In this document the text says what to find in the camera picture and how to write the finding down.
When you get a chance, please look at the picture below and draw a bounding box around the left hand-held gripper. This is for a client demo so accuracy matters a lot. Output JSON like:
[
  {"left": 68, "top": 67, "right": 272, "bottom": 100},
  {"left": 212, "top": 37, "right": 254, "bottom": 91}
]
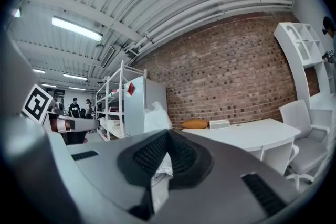
[{"left": 21, "top": 83, "right": 100, "bottom": 145}]

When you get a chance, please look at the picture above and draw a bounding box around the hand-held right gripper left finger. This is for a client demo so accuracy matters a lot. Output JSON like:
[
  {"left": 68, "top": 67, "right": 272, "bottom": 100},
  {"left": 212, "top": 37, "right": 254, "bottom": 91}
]
[{"left": 65, "top": 129, "right": 169, "bottom": 224}]

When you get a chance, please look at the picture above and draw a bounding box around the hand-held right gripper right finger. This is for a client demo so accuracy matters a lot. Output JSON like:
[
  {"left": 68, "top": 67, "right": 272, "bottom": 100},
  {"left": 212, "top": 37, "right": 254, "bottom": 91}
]
[{"left": 154, "top": 129, "right": 316, "bottom": 224}]

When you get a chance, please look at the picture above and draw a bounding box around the small item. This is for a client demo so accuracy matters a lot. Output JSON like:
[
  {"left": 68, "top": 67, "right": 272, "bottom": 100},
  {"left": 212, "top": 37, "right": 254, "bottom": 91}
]
[{"left": 143, "top": 101, "right": 174, "bottom": 179}]

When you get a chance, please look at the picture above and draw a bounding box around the white desk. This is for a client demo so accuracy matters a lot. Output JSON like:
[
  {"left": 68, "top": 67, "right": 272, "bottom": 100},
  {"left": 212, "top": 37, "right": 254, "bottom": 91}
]
[{"left": 181, "top": 118, "right": 301, "bottom": 176}]

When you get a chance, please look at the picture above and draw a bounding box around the white rectangular box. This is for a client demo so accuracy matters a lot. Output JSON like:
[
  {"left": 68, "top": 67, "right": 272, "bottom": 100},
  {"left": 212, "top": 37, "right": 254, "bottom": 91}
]
[{"left": 209, "top": 119, "right": 230, "bottom": 130}]

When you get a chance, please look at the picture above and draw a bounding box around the orange cushion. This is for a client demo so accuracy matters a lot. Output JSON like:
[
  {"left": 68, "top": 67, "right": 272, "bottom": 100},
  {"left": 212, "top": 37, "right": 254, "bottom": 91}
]
[{"left": 181, "top": 119, "right": 210, "bottom": 129}]

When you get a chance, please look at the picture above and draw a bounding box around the white metal shelf rack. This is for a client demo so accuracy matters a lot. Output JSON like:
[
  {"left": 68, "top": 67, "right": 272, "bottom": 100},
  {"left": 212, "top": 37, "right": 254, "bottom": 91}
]
[{"left": 94, "top": 60, "right": 148, "bottom": 142}]

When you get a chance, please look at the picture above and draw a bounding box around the white office chair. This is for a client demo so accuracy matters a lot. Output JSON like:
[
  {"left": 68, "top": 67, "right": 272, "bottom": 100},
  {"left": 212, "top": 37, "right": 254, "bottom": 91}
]
[{"left": 278, "top": 99, "right": 330, "bottom": 190}]

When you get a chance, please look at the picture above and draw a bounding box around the ceiling air vent unit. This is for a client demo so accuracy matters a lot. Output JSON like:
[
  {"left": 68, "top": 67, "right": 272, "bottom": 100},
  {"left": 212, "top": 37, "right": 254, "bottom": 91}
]
[{"left": 99, "top": 45, "right": 116, "bottom": 69}]

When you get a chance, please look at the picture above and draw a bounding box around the white cabinet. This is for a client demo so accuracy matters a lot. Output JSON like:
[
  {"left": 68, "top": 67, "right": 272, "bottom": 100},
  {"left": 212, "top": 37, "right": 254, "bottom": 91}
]
[{"left": 123, "top": 77, "right": 168, "bottom": 137}]

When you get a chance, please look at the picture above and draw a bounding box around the white bookcase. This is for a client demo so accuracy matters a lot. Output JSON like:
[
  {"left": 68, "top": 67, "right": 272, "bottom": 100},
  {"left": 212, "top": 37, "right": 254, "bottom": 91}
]
[{"left": 274, "top": 22, "right": 336, "bottom": 124}]

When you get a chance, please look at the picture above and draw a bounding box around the white ceiling pipe bundle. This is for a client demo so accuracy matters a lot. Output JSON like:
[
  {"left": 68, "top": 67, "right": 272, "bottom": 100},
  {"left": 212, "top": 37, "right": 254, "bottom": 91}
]
[{"left": 123, "top": 0, "right": 295, "bottom": 56}]

